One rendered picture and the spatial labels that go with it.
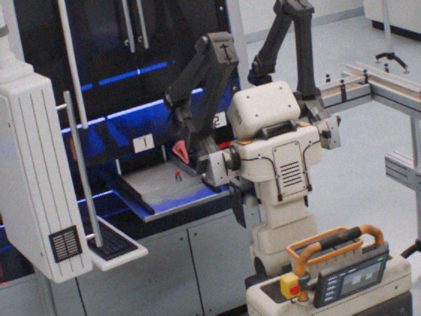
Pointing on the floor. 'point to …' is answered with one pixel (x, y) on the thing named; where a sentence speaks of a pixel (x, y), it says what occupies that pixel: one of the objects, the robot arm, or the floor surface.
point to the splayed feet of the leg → (411, 249)
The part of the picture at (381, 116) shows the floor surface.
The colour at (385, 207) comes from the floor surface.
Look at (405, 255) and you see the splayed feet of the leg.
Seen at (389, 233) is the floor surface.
